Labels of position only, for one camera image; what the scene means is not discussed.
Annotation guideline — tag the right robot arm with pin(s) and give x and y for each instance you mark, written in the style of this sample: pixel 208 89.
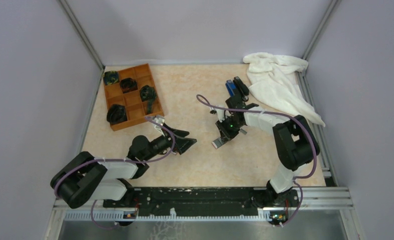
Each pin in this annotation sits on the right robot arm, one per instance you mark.
pixel 295 143

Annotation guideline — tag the dark rolled tie middle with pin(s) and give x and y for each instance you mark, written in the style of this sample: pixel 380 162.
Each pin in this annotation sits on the dark rolled tie middle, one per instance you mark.
pixel 128 85

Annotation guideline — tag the dark rolled tie back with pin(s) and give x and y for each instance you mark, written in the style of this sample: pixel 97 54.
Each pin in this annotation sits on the dark rolled tie back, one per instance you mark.
pixel 148 93

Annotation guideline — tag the dark rolled tie front right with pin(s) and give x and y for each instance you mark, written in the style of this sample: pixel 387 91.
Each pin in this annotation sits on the dark rolled tie front right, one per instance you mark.
pixel 116 114

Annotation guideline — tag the staple box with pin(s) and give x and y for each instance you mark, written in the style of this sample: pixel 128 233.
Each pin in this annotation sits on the staple box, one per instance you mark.
pixel 220 141

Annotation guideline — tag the black stapler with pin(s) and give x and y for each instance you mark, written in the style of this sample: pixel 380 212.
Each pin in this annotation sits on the black stapler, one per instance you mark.
pixel 242 88

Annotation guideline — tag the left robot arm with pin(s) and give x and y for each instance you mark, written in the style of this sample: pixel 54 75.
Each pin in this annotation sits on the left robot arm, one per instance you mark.
pixel 86 178

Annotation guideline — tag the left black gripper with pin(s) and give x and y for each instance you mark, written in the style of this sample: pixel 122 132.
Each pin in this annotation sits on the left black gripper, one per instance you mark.
pixel 181 144

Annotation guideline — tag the orange wooden divided tray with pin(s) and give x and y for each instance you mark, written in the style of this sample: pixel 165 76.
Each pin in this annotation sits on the orange wooden divided tray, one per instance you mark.
pixel 136 109

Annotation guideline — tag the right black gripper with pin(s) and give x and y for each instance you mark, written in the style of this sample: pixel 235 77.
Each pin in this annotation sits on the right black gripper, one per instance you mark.
pixel 222 126

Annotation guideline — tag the blue stapler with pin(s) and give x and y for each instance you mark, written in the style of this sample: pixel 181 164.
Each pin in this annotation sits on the blue stapler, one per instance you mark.
pixel 231 88

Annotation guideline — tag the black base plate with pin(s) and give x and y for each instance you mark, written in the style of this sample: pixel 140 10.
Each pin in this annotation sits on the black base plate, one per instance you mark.
pixel 202 202

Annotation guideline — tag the aluminium frame rail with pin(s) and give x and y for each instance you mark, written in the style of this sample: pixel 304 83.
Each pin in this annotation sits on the aluminium frame rail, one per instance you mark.
pixel 325 213

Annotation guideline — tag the dark rolled tie front left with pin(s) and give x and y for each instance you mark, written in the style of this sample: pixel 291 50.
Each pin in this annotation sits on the dark rolled tie front left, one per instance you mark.
pixel 111 77

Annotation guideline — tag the dark rolled tie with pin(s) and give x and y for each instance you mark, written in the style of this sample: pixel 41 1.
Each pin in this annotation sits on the dark rolled tie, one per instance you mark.
pixel 148 93
pixel 116 114
pixel 128 85
pixel 111 77

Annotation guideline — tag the white towel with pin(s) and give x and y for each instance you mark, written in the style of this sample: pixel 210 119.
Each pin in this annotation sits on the white towel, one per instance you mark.
pixel 273 83

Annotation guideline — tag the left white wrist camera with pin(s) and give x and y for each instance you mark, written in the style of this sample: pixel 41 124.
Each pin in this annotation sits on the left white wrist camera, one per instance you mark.
pixel 158 122

